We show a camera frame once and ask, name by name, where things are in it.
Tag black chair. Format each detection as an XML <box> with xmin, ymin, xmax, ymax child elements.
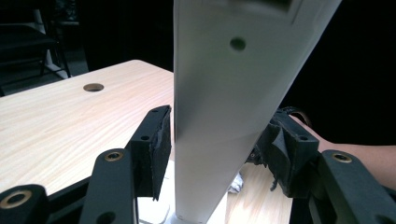
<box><xmin>0</xmin><ymin>21</ymin><xmax>72</xmax><ymax>96</ymax></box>

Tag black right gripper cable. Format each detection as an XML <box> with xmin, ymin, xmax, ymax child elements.
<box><xmin>279</xmin><ymin>105</ymin><xmax>313</xmax><ymax>128</ymax></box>

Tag white desk lamp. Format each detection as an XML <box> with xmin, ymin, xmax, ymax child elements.
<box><xmin>137</xmin><ymin>0</ymin><xmax>344</xmax><ymax>224</ymax></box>

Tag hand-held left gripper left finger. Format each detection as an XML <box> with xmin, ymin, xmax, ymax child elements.
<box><xmin>125</xmin><ymin>105</ymin><xmax>173</xmax><ymax>202</ymax></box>

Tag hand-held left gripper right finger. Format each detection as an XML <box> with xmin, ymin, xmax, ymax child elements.
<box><xmin>248</xmin><ymin>107</ymin><xmax>321</xmax><ymax>199</ymax></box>

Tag white desk frame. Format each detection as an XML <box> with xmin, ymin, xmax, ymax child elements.
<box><xmin>32</xmin><ymin>8</ymin><xmax>69</xmax><ymax>80</ymax></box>

